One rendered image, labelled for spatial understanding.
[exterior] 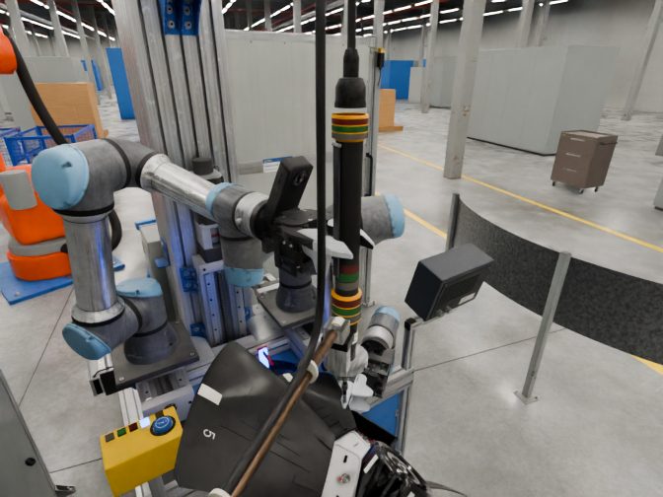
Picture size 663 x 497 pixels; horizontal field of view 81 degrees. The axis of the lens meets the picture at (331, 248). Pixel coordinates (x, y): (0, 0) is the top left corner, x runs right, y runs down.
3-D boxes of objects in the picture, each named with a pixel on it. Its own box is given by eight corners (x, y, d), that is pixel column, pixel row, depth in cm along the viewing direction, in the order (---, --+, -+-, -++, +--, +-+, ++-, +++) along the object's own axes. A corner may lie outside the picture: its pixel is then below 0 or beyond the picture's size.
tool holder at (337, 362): (355, 392, 55) (357, 335, 51) (310, 379, 57) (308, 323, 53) (373, 353, 62) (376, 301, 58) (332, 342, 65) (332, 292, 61)
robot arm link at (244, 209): (269, 188, 68) (228, 198, 63) (285, 193, 65) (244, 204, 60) (272, 228, 71) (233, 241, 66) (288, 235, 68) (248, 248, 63)
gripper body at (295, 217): (334, 263, 61) (287, 241, 69) (334, 211, 58) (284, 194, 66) (297, 279, 56) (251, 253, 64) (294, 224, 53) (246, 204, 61)
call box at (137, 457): (115, 503, 83) (104, 470, 79) (110, 466, 91) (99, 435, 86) (191, 464, 91) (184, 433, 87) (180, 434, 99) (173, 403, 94)
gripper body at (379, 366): (386, 377, 84) (397, 342, 94) (348, 364, 86) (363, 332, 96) (381, 401, 87) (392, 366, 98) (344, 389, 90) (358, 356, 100)
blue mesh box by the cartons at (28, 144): (24, 206, 563) (0, 137, 521) (52, 184, 671) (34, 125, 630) (92, 200, 586) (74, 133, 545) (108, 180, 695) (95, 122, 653)
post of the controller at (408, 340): (405, 371, 135) (410, 323, 127) (400, 366, 137) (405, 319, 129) (412, 367, 137) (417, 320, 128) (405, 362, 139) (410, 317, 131)
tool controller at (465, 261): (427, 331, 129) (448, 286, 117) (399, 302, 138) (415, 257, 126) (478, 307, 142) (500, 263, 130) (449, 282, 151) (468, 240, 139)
